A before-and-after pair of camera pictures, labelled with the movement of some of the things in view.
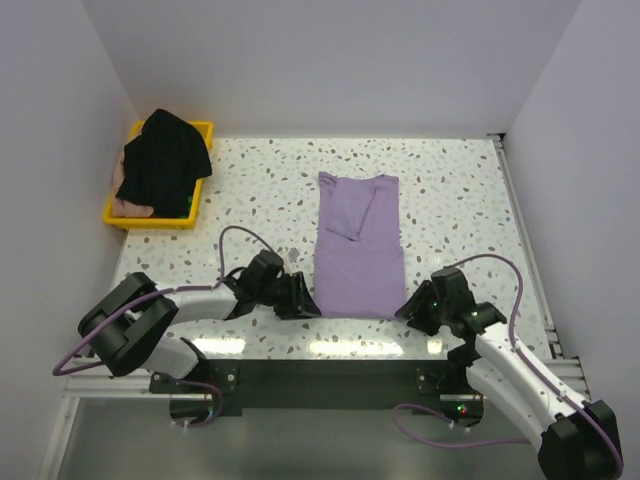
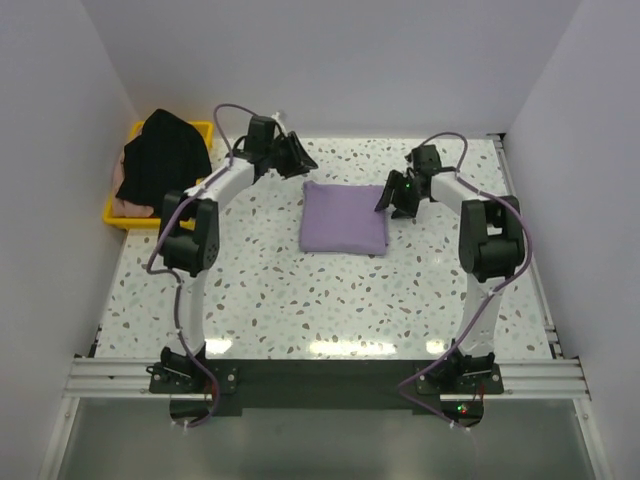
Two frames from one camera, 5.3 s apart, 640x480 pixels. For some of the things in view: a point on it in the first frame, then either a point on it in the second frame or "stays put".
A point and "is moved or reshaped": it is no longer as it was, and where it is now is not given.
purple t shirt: x=359 y=262 is moved or reshaped
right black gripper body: x=427 y=312 → x=404 y=197
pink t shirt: x=121 y=207 stays put
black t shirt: x=163 y=163 stays put
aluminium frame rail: x=94 y=385 stays put
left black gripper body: x=284 y=295 → x=285 y=156
